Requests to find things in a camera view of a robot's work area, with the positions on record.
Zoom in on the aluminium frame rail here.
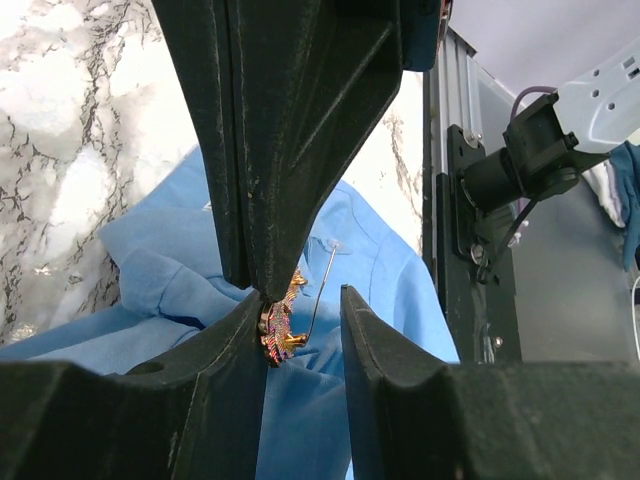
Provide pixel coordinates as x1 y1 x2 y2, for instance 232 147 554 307
429 30 484 147

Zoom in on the red leaf brooch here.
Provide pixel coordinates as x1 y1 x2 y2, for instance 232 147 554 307
257 245 338 368

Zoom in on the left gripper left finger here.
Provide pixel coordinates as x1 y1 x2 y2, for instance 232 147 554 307
1 293 265 479

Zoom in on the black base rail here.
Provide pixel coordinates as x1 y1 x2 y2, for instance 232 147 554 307
425 75 522 363

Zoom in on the blue shirt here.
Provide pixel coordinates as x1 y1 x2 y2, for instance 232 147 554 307
1 152 459 479

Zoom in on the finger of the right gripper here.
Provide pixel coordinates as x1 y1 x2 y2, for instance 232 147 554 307
152 0 250 289

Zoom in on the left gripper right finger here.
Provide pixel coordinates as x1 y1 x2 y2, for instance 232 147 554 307
341 286 639 479

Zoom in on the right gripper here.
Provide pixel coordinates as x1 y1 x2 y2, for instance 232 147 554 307
226 0 453 300

